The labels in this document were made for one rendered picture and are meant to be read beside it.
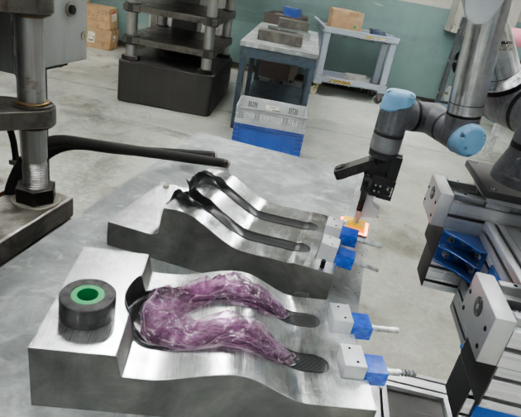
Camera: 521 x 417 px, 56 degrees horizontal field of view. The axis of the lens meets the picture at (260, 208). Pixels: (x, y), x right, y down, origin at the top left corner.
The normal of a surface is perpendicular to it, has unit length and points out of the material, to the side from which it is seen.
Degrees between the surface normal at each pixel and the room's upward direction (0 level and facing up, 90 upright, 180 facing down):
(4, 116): 90
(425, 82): 90
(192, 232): 90
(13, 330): 0
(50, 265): 0
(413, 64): 90
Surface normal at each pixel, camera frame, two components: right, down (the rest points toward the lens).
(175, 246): -0.26, 0.39
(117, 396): 0.03, 0.45
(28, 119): 0.60, 0.44
